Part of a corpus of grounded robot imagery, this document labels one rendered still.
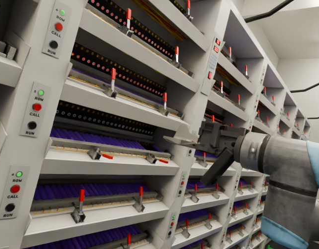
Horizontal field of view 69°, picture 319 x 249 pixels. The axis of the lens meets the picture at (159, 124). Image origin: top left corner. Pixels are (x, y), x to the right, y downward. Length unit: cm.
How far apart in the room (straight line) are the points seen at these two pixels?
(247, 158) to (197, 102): 55
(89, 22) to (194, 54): 60
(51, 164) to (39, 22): 33
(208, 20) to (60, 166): 89
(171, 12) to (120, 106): 39
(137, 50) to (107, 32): 12
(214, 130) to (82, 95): 36
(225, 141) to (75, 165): 41
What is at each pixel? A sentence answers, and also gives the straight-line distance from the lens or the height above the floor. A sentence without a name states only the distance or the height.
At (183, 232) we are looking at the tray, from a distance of 136.
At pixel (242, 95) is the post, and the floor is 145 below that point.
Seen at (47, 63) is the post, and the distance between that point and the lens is 61.
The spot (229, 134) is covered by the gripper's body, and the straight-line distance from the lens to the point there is 61.
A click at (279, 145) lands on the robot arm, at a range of 55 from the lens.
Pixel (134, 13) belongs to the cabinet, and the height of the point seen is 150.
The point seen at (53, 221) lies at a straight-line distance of 76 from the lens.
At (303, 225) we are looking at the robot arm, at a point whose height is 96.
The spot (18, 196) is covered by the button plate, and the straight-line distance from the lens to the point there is 64.
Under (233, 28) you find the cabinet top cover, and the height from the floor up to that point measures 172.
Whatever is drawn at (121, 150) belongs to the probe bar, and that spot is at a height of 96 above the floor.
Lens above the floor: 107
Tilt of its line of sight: 1 degrees up
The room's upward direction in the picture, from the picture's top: 14 degrees clockwise
